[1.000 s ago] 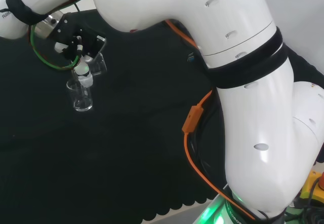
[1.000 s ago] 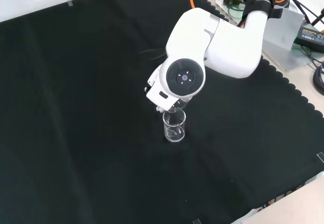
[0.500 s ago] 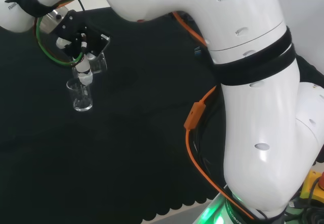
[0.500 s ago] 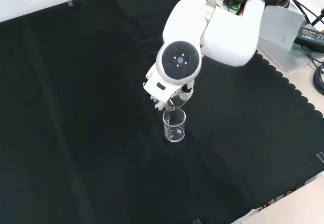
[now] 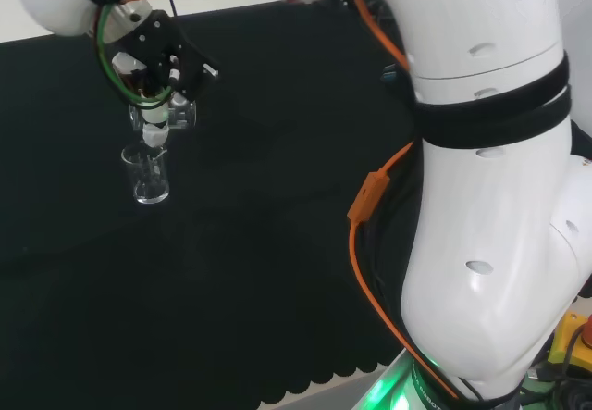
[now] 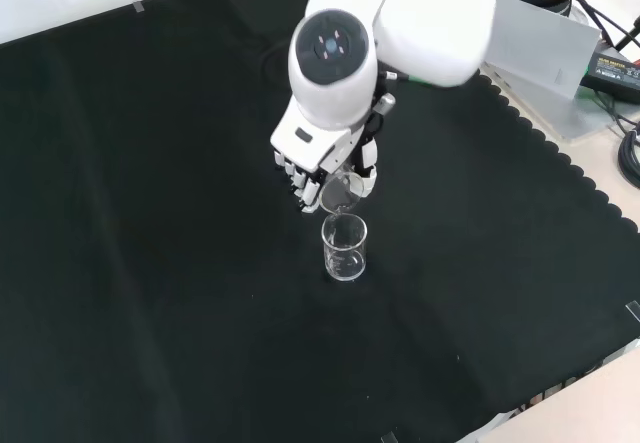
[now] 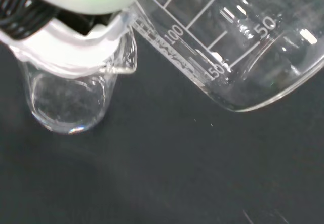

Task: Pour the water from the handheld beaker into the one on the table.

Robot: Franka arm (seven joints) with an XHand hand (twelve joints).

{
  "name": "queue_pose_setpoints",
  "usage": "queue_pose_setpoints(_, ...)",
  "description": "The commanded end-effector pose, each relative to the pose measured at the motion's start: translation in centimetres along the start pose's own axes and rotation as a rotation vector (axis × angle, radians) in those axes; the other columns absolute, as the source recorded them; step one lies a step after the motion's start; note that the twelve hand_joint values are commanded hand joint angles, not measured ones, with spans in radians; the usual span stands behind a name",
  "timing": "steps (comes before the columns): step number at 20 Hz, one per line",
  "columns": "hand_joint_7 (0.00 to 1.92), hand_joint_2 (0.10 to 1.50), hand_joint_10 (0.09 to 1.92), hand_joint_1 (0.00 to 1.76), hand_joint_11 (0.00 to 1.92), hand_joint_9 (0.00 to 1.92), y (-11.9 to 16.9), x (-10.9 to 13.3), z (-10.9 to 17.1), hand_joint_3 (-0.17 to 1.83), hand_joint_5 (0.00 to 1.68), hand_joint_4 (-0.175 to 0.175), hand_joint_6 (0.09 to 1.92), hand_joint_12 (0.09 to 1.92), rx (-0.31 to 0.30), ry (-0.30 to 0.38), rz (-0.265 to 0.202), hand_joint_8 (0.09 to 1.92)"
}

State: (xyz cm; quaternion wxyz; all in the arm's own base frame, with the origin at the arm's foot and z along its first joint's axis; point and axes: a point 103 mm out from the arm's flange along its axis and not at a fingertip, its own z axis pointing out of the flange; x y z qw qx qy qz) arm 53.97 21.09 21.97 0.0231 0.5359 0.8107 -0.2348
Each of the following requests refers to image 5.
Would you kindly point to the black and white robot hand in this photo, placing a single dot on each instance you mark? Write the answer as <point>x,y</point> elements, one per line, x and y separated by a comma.
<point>157,49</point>

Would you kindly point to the clear glass beaker with water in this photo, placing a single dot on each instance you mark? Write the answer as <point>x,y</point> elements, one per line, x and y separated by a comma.
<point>182,116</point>

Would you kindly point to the clear graduated glass beaker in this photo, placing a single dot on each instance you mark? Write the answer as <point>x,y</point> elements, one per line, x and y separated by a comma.
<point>150,188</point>

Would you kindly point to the black bench cloth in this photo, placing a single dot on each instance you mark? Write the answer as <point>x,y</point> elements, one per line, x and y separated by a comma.
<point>231,243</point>

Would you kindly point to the yellow stop button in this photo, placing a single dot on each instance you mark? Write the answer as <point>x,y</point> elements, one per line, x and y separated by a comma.
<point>566,331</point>

